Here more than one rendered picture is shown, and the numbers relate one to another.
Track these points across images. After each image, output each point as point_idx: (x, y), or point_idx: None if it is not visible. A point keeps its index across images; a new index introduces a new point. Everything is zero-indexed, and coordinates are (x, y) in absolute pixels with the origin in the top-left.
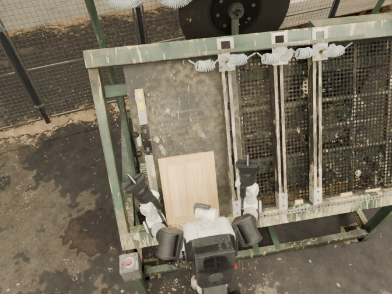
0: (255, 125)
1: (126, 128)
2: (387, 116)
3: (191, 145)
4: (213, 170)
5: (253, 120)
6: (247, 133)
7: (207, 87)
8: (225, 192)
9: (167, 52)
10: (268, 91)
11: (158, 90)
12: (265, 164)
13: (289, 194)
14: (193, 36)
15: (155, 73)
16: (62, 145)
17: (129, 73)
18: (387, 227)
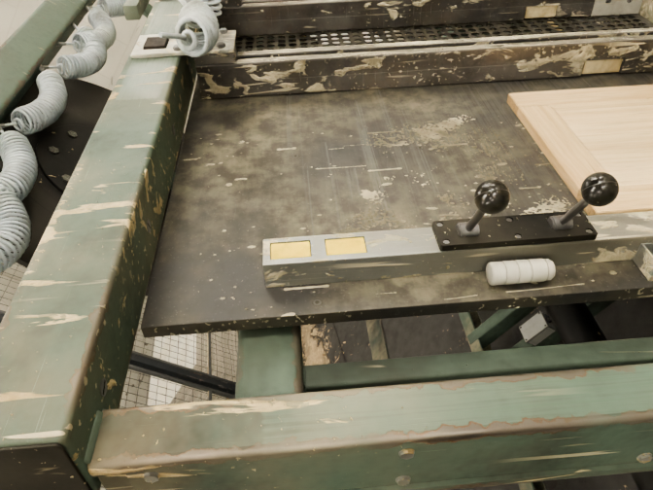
0: (434, 335)
1: (469, 357)
2: None
3: (501, 142)
4: (578, 91)
5: (424, 345)
6: (458, 343)
7: (287, 115)
8: (648, 79)
9: (124, 139)
10: (358, 345)
11: (284, 216)
12: (520, 29)
13: None
14: (151, 272)
15: (209, 224)
16: None
17: (189, 303)
18: (603, 22)
